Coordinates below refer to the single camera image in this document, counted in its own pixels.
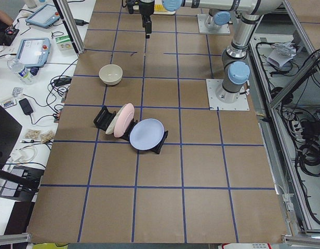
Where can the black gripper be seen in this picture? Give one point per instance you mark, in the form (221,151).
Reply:
(146,8)

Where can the blue plate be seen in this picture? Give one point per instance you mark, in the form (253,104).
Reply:
(146,134)

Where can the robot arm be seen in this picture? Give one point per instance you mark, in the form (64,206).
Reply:
(236,70)
(219,20)

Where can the pink plate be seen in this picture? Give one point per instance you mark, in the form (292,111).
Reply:
(124,119)

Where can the cream plate in rack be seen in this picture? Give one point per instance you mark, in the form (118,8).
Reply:
(110,129)

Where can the cream bowl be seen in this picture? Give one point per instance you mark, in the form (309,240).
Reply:
(111,74)

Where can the black power adapter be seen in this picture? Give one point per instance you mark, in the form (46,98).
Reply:
(80,22)

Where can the green white box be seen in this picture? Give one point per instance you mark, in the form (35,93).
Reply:
(63,43)

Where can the black dish rack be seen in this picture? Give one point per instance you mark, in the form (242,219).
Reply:
(104,118)

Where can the far teach pendant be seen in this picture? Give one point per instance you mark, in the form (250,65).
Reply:
(44,17)

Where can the teach pendant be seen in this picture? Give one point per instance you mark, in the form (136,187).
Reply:
(33,52)
(44,17)

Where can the near teach pendant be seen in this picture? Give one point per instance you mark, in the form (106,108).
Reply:
(33,52)

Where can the clear water bottle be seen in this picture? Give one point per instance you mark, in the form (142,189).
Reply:
(21,71)

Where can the black phone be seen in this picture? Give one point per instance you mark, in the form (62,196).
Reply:
(26,106)

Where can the snack bag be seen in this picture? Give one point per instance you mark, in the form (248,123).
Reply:
(47,136)

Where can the black monitor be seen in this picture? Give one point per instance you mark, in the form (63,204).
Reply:
(10,130)

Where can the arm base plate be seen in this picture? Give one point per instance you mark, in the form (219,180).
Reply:
(207,26)
(219,99)

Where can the aluminium frame post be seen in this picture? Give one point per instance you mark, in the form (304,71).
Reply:
(70,25)

